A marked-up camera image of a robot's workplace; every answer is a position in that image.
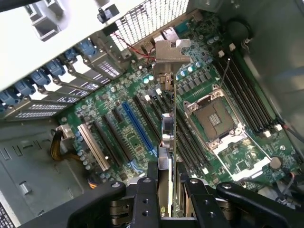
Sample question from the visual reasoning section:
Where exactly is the long black expansion slot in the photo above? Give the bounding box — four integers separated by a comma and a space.
132, 95, 162, 143
103, 114, 133, 162
92, 120, 122, 167

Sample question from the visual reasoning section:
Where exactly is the yellow black power cable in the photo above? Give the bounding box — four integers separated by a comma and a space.
49, 124, 80, 162

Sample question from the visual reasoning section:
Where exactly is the green motherboard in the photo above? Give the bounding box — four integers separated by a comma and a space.
57, 14, 304, 190

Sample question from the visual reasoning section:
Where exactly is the thin red wire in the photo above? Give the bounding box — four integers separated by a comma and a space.
111, 32, 157, 61

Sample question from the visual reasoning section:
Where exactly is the CPU socket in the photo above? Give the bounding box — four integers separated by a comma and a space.
182, 84, 247, 149

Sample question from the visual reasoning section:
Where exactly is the blue VGA port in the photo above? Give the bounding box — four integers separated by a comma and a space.
174, 21, 191, 34

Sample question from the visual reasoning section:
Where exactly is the red and black wire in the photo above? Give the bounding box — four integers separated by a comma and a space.
281, 120, 304, 146

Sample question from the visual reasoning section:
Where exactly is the silver coin battery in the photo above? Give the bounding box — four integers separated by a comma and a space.
270, 156, 283, 170

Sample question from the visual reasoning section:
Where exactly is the short black expansion slot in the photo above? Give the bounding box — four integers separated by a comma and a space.
111, 109, 124, 123

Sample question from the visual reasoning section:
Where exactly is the orange blue wire bundle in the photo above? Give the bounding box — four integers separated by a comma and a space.
86, 178, 99, 190

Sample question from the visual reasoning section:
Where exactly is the black RAM slot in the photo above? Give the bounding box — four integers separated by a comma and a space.
227, 49, 278, 133
215, 56, 268, 138
231, 46, 284, 130
177, 104, 211, 165
155, 89, 202, 170
220, 53, 273, 135
144, 94, 193, 173

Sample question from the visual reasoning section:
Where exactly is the round black speaker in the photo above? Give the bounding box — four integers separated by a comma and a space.
225, 19, 253, 47

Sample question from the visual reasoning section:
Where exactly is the grey open PC case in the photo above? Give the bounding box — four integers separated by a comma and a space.
0, 0, 304, 228

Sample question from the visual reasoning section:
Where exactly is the blue expansion slot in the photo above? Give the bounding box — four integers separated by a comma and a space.
121, 101, 154, 155

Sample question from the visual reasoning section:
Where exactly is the white expansion slot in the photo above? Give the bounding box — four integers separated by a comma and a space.
77, 123, 110, 171

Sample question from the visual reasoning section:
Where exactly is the black plastic clip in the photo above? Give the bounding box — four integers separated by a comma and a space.
96, 6, 120, 24

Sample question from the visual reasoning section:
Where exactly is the silver ethernet port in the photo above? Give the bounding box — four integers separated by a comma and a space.
161, 27, 180, 41

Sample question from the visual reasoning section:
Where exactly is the silver slot cover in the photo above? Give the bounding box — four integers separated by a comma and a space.
90, 51, 123, 80
39, 86, 83, 104
56, 76, 100, 92
4, 108, 59, 122
23, 98, 69, 112

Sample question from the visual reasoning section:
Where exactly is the blue slot latch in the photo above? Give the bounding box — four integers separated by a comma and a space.
29, 70, 52, 86
0, 90, 21, 105
14, 79, 36, 95
63, 48, 78, 61
45, 59, 66, 76
77, 39, 99, 57

